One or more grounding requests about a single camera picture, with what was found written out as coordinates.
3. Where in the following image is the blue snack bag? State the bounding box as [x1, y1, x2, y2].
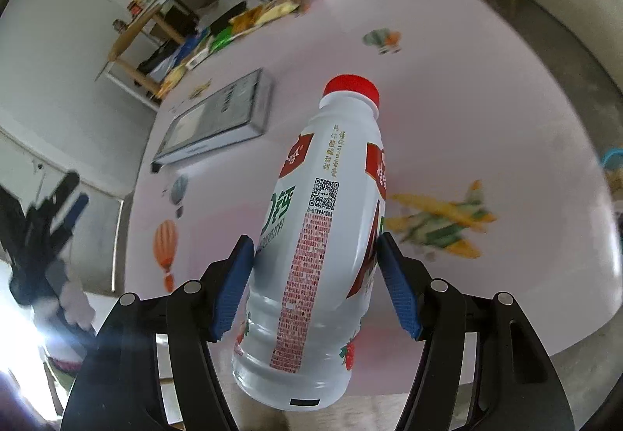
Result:
[175, 34, 208, 64]

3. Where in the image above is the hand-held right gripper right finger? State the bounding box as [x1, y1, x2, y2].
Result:
[378, 234, 575, 431]

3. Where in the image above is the pale yellow snack packet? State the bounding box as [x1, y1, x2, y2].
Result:
[263, 0, 303, 20]

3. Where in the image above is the orange snack packet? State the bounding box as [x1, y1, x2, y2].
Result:
[229, 7, 268, 33]

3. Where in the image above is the blue plastic wastebasket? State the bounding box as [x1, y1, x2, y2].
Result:
[601, 151, 623, 183]

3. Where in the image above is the small white tan box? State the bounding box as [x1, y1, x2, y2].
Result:
[187, 46, 212, 69]

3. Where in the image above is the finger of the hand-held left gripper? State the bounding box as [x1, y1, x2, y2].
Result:
[26, 172, 81, 223]
[28, 194, 91, 262]

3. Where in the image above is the grey box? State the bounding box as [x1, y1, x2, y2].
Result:
[151, 67, 276, 171]

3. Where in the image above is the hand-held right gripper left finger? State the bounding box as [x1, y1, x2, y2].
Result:
[61, 234, 255, 431]

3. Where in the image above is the white strawberry milk bottle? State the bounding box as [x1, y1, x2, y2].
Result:
[231, 75, 387, 411]

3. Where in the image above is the orange yellow snack bag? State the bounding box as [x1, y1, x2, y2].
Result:
[158, 63, 188, 98]

